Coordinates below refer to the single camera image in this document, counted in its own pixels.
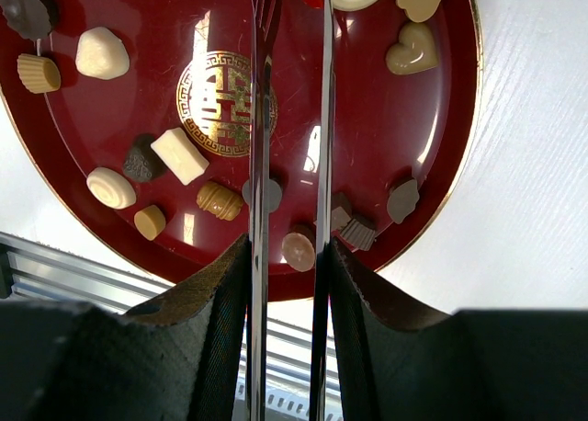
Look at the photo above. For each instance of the grey flower chocolate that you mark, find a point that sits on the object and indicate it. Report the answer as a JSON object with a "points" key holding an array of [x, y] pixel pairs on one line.
{"points": [[273, 194]]}

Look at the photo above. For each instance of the white shell chocolate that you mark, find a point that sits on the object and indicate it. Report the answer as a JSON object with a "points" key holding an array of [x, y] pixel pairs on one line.
{"points": [[101, 54]]}

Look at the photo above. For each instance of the brown oval chocolate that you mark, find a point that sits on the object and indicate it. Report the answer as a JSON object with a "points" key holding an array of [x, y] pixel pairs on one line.
{"points": [[298, 248]]}

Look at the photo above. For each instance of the white swirl oval chocolate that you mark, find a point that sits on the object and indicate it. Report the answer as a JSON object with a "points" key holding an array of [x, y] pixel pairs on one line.
{"points": [[110, 188]]}

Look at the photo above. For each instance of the brown cup chocolate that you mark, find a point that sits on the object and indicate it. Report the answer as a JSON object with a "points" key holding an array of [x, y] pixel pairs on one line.
{"points": [[360, 232]]}

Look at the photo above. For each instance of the aluminium mounting rail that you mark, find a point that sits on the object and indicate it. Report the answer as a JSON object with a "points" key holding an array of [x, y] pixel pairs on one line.
{"points": [[33, 271]]}

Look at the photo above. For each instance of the tan cup chocolate left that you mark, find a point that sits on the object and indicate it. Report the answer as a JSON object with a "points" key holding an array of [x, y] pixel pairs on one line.
{"points": [[38, 74]]}

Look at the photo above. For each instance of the heart chocolate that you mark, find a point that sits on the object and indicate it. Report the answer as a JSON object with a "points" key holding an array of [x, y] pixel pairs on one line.
{"points": [[414, 52]]}

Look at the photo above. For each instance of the tan round chocolate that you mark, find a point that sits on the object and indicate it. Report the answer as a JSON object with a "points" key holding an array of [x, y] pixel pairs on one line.
{"points": [[149, 222]]}

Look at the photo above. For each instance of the brown shell chocolate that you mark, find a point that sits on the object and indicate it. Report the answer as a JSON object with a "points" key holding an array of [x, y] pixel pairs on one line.
{"points": [[402, 200]]}

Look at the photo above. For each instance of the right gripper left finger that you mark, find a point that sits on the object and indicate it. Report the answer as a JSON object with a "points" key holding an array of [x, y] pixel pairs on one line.
{"points": [[174, 357]]}

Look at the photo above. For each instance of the dark flower chocolate left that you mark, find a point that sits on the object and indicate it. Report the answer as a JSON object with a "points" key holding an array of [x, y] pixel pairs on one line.
{"points": [[31, 19]]}

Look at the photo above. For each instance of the white slotted cable duct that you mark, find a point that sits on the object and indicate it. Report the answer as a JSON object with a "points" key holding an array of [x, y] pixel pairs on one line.
{"points": [[280, 405]]}

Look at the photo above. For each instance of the metal tongs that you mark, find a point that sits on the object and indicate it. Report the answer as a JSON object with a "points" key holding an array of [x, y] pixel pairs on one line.
{"points": [[266, 17]]}

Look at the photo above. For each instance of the white rectangular chocolate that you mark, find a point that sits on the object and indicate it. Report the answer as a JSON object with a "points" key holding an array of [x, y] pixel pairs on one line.
{"points": [[180, 155]]}

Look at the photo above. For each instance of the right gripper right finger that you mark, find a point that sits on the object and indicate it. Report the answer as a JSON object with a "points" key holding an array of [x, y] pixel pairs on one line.
{"points": [[374, 323]]}

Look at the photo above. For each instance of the red round plate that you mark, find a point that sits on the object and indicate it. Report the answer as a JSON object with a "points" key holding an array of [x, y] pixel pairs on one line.
{"points": [[189, 69]]}

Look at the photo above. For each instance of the tan barrel chocolate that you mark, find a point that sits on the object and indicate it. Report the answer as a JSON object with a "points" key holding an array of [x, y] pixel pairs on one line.
{"points": [[220, 201]]}

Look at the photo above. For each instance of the dark cone chocolate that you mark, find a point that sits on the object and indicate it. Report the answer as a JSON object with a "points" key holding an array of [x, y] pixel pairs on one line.
{"points": [[142, 164]]}

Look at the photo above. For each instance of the brown block chocolate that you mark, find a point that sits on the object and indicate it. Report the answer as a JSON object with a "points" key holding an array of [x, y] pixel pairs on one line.
{"points": [[341, 211]]}

